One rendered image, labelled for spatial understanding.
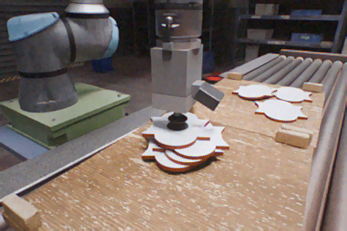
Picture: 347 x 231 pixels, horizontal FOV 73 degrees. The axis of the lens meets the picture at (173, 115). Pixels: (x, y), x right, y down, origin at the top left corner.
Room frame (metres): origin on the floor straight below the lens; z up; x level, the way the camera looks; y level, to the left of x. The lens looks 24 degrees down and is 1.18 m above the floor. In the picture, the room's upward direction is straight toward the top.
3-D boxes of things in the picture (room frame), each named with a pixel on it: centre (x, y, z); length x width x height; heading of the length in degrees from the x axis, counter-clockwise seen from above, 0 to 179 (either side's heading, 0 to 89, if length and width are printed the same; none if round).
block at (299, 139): (0.41, -0.24, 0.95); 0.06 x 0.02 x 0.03; 58
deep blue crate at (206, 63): (5.07, -0.59, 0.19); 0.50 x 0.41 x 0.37; 50
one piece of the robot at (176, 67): (0.40, -0.03, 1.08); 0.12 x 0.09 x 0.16; 67
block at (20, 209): (0.22, 0.19, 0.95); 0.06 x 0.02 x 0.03; 58
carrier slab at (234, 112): (0.67, -0.25, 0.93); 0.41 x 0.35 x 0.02; 147
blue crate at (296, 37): (4.68, -2.55, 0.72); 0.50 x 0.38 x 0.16; 49
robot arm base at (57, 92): (0.62, 0.35, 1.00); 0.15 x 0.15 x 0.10
